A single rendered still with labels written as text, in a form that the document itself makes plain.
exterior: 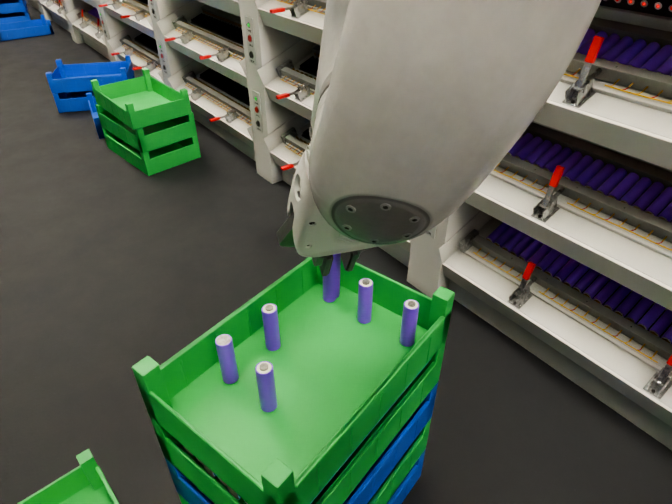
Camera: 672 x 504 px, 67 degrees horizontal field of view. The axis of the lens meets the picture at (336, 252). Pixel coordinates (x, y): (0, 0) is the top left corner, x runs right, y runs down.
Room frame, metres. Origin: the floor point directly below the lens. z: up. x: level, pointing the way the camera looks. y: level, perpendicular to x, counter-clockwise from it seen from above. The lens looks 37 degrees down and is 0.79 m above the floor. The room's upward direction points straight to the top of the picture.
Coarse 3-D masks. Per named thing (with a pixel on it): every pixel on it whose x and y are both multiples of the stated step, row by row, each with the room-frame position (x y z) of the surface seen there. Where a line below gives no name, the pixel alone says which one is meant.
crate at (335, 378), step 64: (256, 320) 0.46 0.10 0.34; (320, 320) 0.47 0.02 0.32; (384, 320) 0.47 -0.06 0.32; (448, 320) 0.44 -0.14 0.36; (192, 384) 0.37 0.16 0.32; (256, 384) 0.37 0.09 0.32; (320, 384) 0.37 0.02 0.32; (384, 384) 0.33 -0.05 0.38; (192, 448) 0.28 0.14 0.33; (256, 448) 0.29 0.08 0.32; (320, 448) 0.29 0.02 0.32
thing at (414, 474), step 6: (420, 456) 0.43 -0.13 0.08; (420, 462) 0.43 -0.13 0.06; (414, 468) 0.42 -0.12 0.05; (420, 468) 0.44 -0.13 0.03; (408, 474) 0.41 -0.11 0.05; (414, 474) 0.42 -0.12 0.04; (420, 474) 0.44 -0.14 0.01; (408, 480) 0.40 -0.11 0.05; (414, 480) 0.42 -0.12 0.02; (402, 486) 0.39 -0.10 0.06; (408, 486) 0.41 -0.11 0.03; (396, 492) 0.39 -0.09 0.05; (402, 492) 0.39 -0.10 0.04; (408, 492) 0.41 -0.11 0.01; (390, 498) 0.40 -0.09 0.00; (396, 498) 0.38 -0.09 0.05; (402, 498) 0.40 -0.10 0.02
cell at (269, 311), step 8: (272, 304) 0.44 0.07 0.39; (264, 312) 0.42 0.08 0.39; (272, 312) 0.42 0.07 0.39; (264, 320) 0.42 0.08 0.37; (272, 320) 0.42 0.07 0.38; (264, 328) 0.42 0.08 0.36; (272, 328) 0.42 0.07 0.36; (272, 336) 0.42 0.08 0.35; (272, 344) 0.42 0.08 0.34; (280, 344) 0.43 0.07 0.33
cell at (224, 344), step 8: (224, 336) 0.38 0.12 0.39; (216, 344) 0.37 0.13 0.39; (224, 344) 0.37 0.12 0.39; (232, 344) 0.38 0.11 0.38; (224, 352) 0.37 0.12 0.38; (232, 352) 0.37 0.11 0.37; (224, 360) 0.37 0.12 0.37; (232, 360) 0.37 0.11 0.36; (224, 368) 0.37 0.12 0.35; (232, 368) 0.37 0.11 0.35; (224, 376) 0.37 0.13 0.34; (232, 376) 0.37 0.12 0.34
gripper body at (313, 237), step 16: (304, 160) 0.33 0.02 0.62; (304, 176) 0.32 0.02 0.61; (304, 192) 0.32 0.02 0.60; (288, 208) 0.36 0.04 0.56; (304, 208) 0.32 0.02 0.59; (304, 224) 0.32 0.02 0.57; (320, 224) 0.32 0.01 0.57; (304, 240) 0.33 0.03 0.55; (320, 240) 0.33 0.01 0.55; (336, 240) 0.34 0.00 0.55; (352, 240) 0.35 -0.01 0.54; (304, 256) 0.34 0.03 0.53; (320, 256) 0.35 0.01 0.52
